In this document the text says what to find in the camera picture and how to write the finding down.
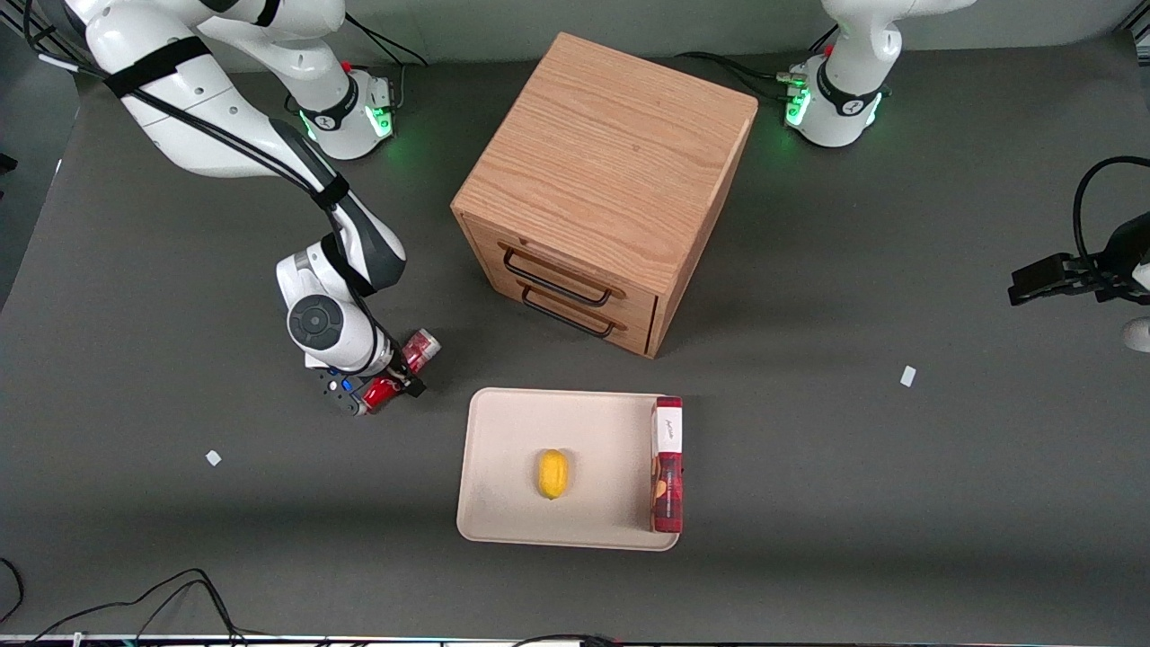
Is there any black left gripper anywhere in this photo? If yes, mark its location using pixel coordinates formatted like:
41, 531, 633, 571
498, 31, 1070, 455
1008, 211, 1150, 306

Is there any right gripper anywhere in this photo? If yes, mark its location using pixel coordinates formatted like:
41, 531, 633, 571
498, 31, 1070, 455
304, 353, 427, 398

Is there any red can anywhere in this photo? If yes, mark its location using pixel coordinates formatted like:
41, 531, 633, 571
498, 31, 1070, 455
362, 329, 442, 416

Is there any cream plastic tray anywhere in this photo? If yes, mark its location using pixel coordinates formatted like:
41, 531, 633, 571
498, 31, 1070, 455
456, 387, 684, 552

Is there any yellow lemon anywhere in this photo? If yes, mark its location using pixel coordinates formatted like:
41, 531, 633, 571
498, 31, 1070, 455
537, 448, 571, 501

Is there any wooden drawer front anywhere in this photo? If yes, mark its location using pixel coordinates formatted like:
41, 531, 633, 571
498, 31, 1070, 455
490, 270, 659, 357
463, 216, 663, 311

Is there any red snack box white label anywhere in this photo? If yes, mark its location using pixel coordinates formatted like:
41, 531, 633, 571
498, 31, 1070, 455
649, 395, 685, 535

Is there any wooden drawer cabinet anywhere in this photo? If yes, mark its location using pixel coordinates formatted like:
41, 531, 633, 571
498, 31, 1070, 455
450, 32, 759, 359

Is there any black cable loop left gripper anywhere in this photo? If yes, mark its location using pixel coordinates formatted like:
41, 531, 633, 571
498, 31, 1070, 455
1072, 155, 1150, 266

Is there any black metal drawer handle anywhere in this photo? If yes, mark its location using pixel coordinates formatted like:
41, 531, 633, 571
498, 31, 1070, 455
519, 286, 627, 340
501, 246, 627, 307

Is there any long black floor cable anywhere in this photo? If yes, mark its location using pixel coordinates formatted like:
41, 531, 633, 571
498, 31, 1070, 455
22, 568, 248, 646

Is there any black cable along right arm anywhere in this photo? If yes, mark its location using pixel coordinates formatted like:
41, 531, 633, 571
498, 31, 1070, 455
22, 0, 405, 378

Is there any black cable right arm base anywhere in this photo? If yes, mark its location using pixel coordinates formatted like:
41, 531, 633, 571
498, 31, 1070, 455
344, 11, 430, 109

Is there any black cable arm base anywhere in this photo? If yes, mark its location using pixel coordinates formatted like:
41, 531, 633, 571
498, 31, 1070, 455
344, 11, 430, 109
674, 51, 796, 100

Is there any black cable left arm base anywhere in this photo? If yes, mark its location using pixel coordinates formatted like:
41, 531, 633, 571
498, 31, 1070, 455
674, 51, 796, 100

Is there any short black curved cable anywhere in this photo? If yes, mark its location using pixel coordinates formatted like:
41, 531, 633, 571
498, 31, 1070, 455
0, 557, 25, 624

